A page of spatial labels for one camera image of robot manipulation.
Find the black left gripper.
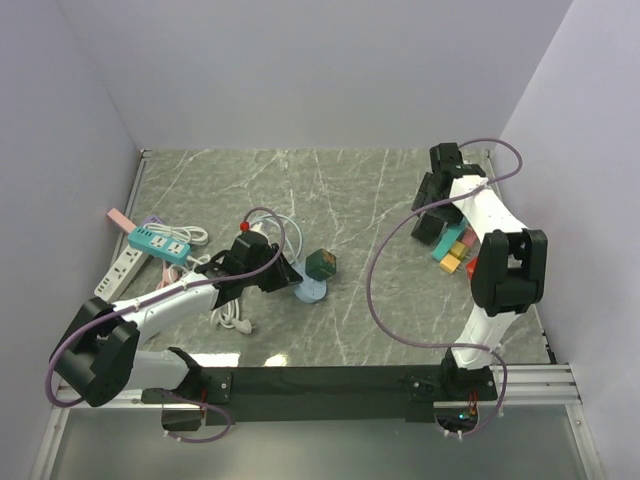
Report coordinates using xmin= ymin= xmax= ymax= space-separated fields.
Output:
xmin=243 ymin=243 xmax=302 ymax=293

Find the light blue power cable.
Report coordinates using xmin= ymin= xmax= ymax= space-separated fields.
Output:
xmin=249 ymin=214 xmax=304 ymax=266

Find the teal triangular socket adapter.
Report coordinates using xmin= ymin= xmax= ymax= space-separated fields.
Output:
xmin=431 ymin=223 xmax=467 ymax=262

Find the light blue round socket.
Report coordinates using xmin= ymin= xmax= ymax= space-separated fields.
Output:
xmin=293 ymin=263 xmax=328 ymax=304

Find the yellow USB charger plug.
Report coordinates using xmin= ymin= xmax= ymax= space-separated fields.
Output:
xmin=449 ymin=241 xmax=470 ymax=261

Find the dark green cube socket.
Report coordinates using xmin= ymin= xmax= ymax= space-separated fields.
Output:
xmin=305 ymin=249 xmax=337 ymax=281

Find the red cube socket adapter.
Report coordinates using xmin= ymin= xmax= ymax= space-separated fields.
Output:
xmin=465 ymin=258 xmax=478 ymax=280

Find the purple USB power strip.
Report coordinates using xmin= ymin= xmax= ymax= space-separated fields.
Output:
xmin=140 ymin=215 xmax=164 ymax=226

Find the teal USB power strip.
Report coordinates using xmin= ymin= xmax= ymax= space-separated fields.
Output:
xmin=127 ymin=227 xmax=191 ymax=266

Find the white USB power strip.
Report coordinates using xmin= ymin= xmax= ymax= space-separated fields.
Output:
xmin=94 ymin=246 xmax=149 ymax=303

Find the pink long power strip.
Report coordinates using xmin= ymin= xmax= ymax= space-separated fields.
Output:
xmin=107 ymin=208 xmax=136 ymax=235

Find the pink triangular socket adapter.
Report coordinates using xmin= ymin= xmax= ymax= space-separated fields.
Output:
xmin=460 ymin=227 xmax=478 ymax=248

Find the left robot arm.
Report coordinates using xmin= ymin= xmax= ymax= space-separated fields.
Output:
xmin=48 ymin=231 xmax=303 ymax=407

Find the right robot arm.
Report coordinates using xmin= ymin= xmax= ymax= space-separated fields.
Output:
xmin=411 ymin=142 xmax=548 ymax=399

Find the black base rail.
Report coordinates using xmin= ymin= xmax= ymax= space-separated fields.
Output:
xmin=139 ymin=366 xmax=501 ymax=426

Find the aluminium frame rail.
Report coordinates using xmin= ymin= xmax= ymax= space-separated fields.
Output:
xmin=54 ymin=363 xmax=584 ymax=409

